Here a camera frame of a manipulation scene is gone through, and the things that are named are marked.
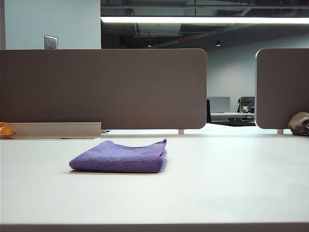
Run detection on purple microfiber cloth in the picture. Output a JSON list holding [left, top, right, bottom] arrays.
[[69, 138, 168, 174]]

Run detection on wide brown desk divider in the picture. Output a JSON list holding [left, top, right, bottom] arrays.
[[0, 48, 208, 130]]

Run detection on grey background desk screen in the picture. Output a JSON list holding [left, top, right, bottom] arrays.
[[239, 96, 255, 114], [207, 96, 231, 113]]

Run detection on white background desk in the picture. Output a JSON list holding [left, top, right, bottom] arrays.
[[210, 112, 255, 122]]

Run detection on small potted green plant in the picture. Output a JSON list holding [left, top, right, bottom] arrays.
[[239, 97, 253, 114]]

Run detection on long beige box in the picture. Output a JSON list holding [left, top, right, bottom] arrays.
[[7, 121, 102, 140]]

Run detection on long ceiling light strip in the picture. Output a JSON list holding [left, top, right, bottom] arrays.
[[100, 15, 309, 24]]

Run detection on narrow brown desk divider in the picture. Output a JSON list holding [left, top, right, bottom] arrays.
[[255, 47, 309, 130]]

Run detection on crumpled brown bag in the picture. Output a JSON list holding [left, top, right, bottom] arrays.
[[288, 112, 309, 135]]

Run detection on orange object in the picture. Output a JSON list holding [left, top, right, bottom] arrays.
[[0, 122, 16, 139]]

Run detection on grey ceiling air duct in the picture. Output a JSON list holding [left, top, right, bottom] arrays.
[[134, 23, 183, 37]]

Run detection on metal wall switch plate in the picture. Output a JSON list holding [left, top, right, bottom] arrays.
[[43, 34, 58, 50]]

